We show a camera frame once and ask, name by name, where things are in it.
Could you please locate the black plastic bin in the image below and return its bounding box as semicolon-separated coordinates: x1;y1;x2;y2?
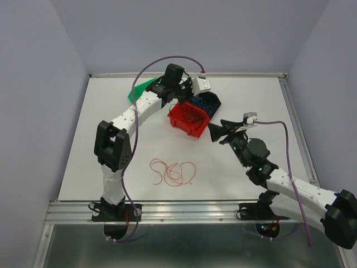
189;92;221;119

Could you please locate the aluminium mounting rail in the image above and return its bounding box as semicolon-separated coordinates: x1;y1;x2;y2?
45;197;300;225

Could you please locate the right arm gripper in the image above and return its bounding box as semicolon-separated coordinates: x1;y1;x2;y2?
208;118;248;168

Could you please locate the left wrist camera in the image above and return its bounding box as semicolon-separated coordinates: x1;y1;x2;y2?
192;73;211;96

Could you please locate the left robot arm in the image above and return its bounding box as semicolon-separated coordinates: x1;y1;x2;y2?
89;64;201;220

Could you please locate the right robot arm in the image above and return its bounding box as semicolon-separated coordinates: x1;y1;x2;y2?
208;116;356;249

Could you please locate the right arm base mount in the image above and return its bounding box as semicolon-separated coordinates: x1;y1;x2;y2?
236;190;289;221

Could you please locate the black ribbon cable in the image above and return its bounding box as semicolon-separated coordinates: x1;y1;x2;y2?
169;104;209;132

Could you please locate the red plastic bin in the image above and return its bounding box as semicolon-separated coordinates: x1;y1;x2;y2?
167;102;210;138

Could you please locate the blue thin wire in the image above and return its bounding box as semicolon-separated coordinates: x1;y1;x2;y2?
192;94;215;112

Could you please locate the orange thin wire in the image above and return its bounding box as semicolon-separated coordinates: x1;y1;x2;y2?
149;158;196;187

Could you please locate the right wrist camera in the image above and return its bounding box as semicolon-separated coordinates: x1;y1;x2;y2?
237;112;258;132

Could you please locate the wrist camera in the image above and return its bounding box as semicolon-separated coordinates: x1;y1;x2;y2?
192;73;211;96
237;112;258;132

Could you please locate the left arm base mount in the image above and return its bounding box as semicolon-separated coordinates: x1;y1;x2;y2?
88;197;142;223

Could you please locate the green plastic bin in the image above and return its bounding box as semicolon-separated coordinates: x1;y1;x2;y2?
128;77;160;104

